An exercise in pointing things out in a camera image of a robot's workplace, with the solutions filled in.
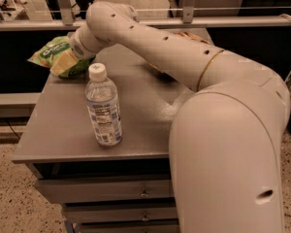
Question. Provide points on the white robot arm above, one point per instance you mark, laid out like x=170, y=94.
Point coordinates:
x=224, y=144

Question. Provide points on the bottom grey drawer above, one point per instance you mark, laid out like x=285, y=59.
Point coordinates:
x=155, y=226

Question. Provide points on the metal railing frame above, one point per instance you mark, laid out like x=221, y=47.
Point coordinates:
x=103, y=9

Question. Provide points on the grey drawer cabinet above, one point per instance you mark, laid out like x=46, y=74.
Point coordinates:
x=59, y=141

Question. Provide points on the top grey drawer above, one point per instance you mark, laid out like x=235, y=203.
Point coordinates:
x=84, y=190

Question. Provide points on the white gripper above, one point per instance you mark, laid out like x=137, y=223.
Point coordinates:
x=76, y=49

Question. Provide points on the brown sea salt chip bag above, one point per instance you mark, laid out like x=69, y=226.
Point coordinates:
x=187, y=35

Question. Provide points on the clear plastic water bottle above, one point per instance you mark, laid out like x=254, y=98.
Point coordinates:
x=103, y=106

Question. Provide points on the green rice chip bag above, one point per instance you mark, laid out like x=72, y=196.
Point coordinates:
x=51, y=51

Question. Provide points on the middle grey drawer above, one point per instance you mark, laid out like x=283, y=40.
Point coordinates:
x=140, y=211

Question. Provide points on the grey drawer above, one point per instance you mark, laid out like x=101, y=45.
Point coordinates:
x=155, y=226
x=140, y=211
x=84, y=190

